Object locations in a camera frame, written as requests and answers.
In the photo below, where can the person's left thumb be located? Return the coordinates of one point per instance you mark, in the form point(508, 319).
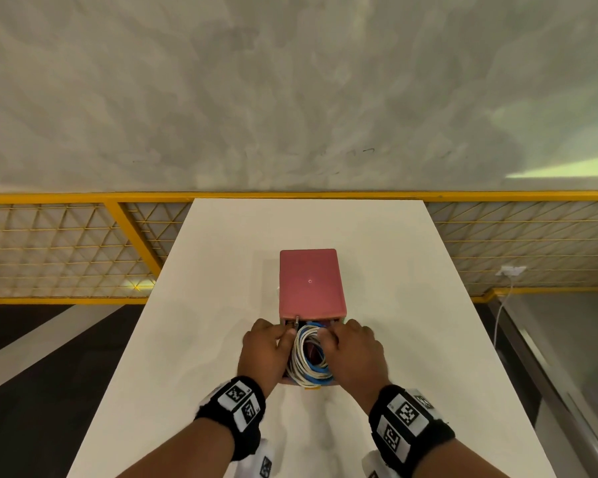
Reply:
point(287, 338)

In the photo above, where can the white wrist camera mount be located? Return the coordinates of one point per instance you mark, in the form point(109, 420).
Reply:
point(262, 462)
point(376, 467)

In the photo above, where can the white power adapter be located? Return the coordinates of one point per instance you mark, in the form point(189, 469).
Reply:
point(511, 270)

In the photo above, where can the person's left forearm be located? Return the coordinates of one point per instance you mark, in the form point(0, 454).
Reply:
point(184, 453)

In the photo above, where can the pink drawer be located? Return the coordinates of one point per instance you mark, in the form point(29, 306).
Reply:
point(324, 384)

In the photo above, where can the grey metal rail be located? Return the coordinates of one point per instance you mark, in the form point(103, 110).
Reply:
point(543, 388)

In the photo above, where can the person's left hand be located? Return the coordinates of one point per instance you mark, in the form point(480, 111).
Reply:
point(260, 353)

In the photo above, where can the black wristband with marker tags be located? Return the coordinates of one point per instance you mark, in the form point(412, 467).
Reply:
point(229, 410)
point(408, 428)

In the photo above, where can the person's right thumb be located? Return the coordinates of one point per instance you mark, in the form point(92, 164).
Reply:
point(327, 337)

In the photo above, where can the person's right hand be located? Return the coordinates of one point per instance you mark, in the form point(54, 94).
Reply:
point(359, 358)

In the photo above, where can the person's right forearm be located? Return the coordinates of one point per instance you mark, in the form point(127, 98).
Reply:
point(458, 462)

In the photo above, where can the pink drawer box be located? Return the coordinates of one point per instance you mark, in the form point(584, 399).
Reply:
point(310, 281)

